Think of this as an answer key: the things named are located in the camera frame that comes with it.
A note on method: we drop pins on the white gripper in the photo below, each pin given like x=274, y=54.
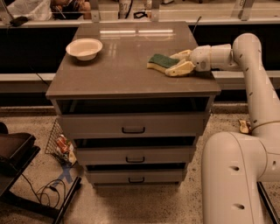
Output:
x=200, y=59

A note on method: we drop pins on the green and yellow sponge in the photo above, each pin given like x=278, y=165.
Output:
x=161, y=63

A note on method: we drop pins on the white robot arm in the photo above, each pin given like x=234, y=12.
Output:
x=233, y=163

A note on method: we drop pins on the white paper bowl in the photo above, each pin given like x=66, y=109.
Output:
x=84, y=49

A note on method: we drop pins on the top grey drawer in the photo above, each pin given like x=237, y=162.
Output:
x=125, y=125

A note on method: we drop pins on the white paper cup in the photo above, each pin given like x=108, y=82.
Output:
x=124, y=8

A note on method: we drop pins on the grey drawer cabinet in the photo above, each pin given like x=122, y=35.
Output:
x=118, y=82

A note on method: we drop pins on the snack wrappers on floor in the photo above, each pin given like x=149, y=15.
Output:
x=245, y=127

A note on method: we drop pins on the person in background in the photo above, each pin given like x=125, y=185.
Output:
x=71, y=9

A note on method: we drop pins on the red snack packet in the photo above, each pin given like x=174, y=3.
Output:
x=62, y=144

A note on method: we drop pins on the black bar on floor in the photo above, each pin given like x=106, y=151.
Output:
x=269, y=206

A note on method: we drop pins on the black cart stand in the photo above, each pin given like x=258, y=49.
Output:
x=17, y=150

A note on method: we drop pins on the wire mesh basket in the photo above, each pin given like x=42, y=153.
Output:
x=53, y=150

